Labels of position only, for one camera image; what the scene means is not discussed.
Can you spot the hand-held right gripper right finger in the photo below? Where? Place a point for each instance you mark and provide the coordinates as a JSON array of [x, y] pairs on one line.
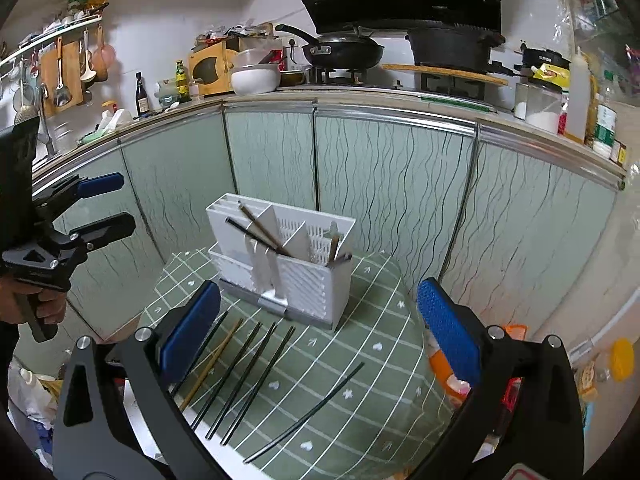
[[450, 330]]

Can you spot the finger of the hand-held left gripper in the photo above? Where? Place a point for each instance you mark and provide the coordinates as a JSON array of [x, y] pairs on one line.
[[107, 230], [102, 183]]

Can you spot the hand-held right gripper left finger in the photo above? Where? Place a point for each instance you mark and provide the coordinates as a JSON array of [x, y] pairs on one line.
[[192, 332]]

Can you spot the wooden chopstick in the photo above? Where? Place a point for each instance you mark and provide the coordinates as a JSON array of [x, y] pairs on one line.
[[220, 352], [333, 250], [260, 227]]

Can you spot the white plastic utensil holder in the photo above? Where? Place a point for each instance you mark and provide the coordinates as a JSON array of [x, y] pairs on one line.
[[305, 285]]

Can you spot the person's left hand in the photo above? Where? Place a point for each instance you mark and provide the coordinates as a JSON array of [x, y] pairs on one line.
[[52, 307]]

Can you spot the orange plastic bag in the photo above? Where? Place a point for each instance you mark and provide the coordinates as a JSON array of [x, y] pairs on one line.
[[447, 375]]

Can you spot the white plastic bag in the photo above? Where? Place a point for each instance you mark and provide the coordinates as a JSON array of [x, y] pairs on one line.
[[112, 120]]

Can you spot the dark sauce bottle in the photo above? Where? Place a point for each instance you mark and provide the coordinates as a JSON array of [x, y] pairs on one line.
[[142, 102]]

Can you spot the green checked tablecloth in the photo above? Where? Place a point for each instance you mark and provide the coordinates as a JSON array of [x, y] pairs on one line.
[[360, 310]]

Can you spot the hanging metal ladle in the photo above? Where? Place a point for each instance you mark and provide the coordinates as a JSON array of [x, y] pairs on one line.
[[61, 95]]

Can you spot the hanging wooden cutting board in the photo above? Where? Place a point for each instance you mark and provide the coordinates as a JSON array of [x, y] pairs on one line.
[[50, 75]]

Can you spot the pink hanging utensil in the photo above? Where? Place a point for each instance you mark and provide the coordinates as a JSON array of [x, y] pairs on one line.
[[111, 60]]

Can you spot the green glass bottle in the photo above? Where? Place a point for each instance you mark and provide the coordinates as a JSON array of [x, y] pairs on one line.
[[182, 85]]

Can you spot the pale green kitchen cabinet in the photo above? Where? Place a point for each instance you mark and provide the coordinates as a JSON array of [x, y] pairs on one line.
[[390, 185]]

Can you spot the yellow wooden box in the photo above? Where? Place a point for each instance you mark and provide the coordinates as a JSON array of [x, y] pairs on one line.
[[210, 67]]

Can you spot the white bowl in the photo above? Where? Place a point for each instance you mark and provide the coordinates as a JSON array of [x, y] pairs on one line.
[[255, 81]]

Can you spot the clear plastic container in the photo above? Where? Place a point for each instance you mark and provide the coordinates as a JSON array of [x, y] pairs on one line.
[[250, 57]]

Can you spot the glass jar with black lid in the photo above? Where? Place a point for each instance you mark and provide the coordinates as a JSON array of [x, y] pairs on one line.
[[542, 115]]

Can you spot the small seasoning jar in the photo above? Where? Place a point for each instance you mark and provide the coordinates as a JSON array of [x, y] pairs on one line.
[[618, 151]]

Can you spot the green label bottle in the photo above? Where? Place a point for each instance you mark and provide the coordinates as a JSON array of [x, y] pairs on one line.
[[606, 130]]

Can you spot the gas stove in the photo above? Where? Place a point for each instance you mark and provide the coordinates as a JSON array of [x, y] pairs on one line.
[[340, 77]]

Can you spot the white squeeze bottle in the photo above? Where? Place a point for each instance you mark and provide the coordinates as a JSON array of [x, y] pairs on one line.
[[580, 100]]

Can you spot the black frying pan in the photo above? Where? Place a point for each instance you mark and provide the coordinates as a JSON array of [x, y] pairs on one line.
[[345, 52]]

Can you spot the black cast iron pot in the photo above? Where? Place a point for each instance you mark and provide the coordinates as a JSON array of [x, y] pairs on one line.
[[450, 47]]

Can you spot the metal wall rail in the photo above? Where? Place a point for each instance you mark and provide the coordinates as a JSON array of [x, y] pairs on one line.
[[50, 37]]

